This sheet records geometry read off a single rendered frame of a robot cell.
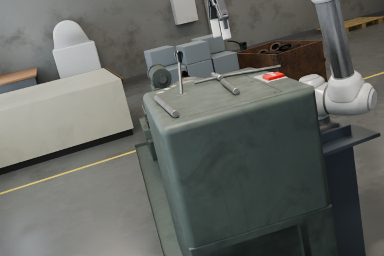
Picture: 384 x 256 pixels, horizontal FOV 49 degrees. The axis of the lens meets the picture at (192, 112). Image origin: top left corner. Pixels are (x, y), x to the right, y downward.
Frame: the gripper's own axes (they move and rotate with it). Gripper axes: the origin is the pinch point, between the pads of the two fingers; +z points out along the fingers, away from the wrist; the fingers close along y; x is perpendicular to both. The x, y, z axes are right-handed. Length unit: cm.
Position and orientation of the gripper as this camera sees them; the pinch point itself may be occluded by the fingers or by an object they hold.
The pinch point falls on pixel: (221, 35)
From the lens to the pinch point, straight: 163.2
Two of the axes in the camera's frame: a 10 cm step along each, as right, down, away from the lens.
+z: 2.1, 9.4, 2.6
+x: -9.6, 2.5, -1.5
